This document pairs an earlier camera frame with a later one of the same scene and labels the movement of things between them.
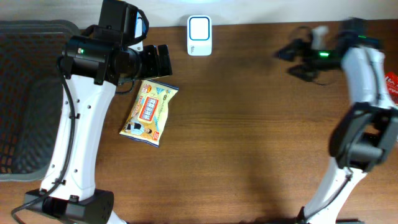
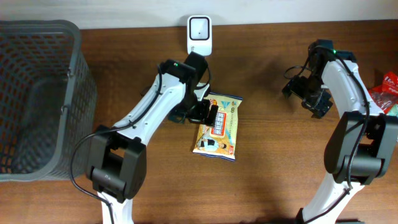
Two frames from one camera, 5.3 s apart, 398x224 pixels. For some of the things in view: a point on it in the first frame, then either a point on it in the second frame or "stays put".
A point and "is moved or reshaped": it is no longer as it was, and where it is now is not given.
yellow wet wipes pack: (149, 111) is moved or reshaped
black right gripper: (308, 61) → (308, 96)
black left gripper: (150, 62) → (199, 112)
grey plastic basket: (31, 95) stays put
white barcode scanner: (199, 35) stays put
